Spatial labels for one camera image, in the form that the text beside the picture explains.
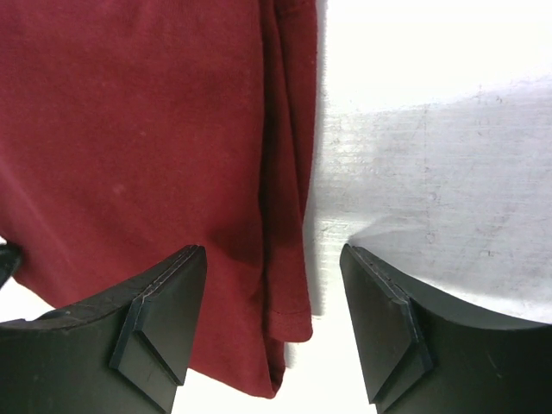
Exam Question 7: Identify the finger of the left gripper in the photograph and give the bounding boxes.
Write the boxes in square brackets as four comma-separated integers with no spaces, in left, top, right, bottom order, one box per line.
[0,241,23,288]

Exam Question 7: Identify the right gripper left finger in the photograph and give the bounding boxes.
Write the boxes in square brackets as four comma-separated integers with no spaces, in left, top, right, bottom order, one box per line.
[1,246,207,414]

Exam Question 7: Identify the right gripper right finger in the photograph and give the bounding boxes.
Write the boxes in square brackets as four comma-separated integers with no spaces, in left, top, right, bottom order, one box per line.
[340,245,551,414]

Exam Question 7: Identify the dark red t shirt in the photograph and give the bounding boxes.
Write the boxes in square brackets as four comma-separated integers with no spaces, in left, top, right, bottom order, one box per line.
[1,1,317,398]

